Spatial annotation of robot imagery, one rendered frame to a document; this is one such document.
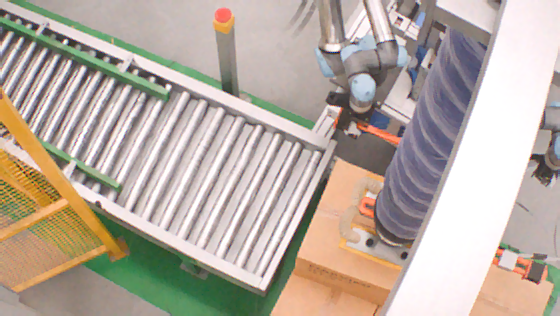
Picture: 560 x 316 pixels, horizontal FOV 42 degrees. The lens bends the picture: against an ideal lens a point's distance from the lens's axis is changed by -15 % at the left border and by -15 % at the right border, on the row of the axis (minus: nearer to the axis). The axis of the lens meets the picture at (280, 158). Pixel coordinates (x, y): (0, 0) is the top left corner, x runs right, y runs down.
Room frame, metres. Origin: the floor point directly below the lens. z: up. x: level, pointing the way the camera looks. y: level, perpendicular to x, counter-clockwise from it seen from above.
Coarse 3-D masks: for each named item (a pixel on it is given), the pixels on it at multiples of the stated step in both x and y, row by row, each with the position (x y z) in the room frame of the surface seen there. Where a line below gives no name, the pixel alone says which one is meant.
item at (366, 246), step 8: (352, 224) 0.68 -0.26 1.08; (360, 232) 0.65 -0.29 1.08; (368, 232) 0.65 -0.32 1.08; (344, 240) 0.62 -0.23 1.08; (360, 240) 0.62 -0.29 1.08; (368, 240) 0.61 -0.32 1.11; (376, 240) 0.62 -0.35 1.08; (344, 248) 0.59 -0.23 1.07; (352, 248) 0.59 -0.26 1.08; (360, 248) 0.59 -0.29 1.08; (368, 248) 0.59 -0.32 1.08; (400, 248) 0.59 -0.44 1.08; (408, 248) 0.59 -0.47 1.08; (368, 256) 0.56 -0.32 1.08; (376, 256) 0.56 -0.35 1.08; (384, 256) 0.56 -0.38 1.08; (400, 256) 0.56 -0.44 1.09; (384, 264) 0.53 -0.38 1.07; (392, 264) 0.53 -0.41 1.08; (400, 264) 0.53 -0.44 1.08
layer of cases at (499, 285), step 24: (288, 288) 0.52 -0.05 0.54; (312, 288) 0.52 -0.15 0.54; (504, 288) 0.49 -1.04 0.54; (528, 288) 0.48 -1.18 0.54; (552, 288) 0.47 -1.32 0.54; (288, 312) 0.41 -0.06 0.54; (312, 312) 0.42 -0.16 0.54; (336, 312) 0.42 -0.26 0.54; (360, 312) 0.42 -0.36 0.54; (480, 312) 0.39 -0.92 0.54; (504, 312) 0.38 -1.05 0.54; (528, 312) 0.37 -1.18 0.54
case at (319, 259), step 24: (336, 168) 0.92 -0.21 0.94; (336, 192) 0.83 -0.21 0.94; (336, 216) 0.74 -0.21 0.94; (360, 216) 0.74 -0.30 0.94; (312, 240) 0.65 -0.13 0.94; (336, 240) 0.65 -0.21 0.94; (312, 264) 0.56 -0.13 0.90; (336, 264) 0.56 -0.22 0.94; (360, 264) 0.56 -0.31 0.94; (336, 288) 0.52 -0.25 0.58; (360, 288) 0.49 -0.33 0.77; (384, 288) 0.46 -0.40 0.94
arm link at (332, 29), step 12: (324, 0) 1.37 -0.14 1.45; (336, 0) 1.37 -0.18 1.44; (324, 12) 1.34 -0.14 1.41; (336, 12) 1.34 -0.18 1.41; (324, 24) 1.31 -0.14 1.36; (336, 24) 1.31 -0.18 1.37; (324, 36) 1.29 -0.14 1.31; (336, 36) 1.28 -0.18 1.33; (324, 48) 1.25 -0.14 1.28; (336, 48) 1.25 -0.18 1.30; (324, 60) 1.22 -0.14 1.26; (336, 60) 1.22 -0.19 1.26; (324, 72) 1.18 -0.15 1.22; (336, 72) 1.19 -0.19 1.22
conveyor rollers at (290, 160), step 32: (0, 32) 1.73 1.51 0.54; (32, 96) 1.35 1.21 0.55; (64, 96) 1.35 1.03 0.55; (128, 96) 1.35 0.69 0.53; (0, 128) 1.18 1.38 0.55; (32, 128) 1.19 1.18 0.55; (64, 128) 1.19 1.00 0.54; (128, 128) 1.19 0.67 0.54; (192, 128) 1.20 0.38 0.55; (256, 128) 1.21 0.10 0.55; (128, 160) 1.04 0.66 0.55; (192, 160) 1.06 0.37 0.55; (224, 160) 1.06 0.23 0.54; (288, 160) 1.07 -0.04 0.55; (320, 160) 1.08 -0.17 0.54; (96, 192) 0.89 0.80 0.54; (160, 192) 0.91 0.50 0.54; (224, 192) 0.92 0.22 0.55; (256, 192) 0.93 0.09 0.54; (160, 224) 0.77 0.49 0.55; (192, 224) 0.78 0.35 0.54; (256, 224) 0.79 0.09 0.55; (288, 224) 0.80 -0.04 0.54; (224, 256) 0.65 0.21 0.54
